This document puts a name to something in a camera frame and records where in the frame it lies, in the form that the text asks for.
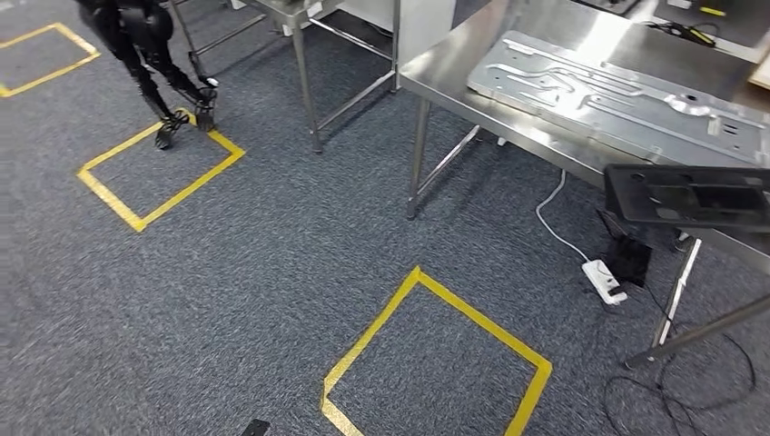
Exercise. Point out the black yellow hand tool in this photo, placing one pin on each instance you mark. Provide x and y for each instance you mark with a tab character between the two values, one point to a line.
692	35

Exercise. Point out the dark top table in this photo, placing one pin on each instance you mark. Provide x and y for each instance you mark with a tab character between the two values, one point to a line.
740	24

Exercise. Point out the white power strip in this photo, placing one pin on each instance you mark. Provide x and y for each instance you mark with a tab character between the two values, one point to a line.
603	281

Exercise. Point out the wooden board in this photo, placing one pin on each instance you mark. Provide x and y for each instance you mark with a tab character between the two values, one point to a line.
763	72

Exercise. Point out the stamped grey metal panel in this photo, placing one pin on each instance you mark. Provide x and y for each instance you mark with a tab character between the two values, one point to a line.
601	96

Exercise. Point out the black plastic plate frame part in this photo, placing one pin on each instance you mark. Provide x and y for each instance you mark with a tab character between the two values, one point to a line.
692	198

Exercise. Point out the stainless steel workbench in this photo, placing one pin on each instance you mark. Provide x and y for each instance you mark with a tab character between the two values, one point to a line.
541	21

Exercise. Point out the stainless steel table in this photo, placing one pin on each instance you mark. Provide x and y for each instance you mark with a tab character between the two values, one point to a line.
304	78

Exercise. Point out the black power adapter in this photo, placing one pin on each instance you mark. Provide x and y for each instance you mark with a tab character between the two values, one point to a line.
628	259

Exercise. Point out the yellow floor tape square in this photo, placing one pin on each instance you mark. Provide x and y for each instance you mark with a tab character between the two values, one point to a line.
529	385
108	192
54	72

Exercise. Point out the white cabinet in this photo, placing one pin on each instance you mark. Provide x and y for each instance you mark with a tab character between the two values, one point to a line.
427	30

